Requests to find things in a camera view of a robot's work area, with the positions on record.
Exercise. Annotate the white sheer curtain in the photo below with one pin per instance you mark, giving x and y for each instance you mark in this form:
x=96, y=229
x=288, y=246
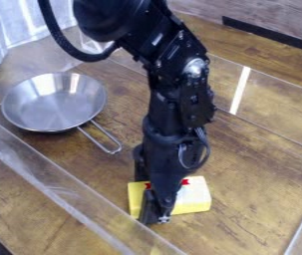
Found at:
x=22, y=24

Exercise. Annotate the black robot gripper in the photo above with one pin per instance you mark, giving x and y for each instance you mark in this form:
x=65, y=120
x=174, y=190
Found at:
x=166, y=158

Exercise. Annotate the clear acrylic tray wall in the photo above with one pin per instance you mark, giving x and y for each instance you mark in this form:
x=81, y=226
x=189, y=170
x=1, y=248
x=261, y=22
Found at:
x=63, y=181

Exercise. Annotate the yellow butter block toy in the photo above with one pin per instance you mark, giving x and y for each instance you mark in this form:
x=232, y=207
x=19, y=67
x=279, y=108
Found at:
x=193, y=197

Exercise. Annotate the silver metal frying pan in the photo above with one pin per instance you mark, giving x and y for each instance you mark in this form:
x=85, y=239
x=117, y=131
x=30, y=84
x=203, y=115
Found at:
x=55, y=102

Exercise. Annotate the black bar on table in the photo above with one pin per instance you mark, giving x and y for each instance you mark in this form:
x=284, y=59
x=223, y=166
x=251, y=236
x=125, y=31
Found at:
x=263, y=32

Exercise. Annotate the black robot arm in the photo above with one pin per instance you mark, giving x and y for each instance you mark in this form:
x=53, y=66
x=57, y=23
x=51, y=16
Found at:
x=144, y=27

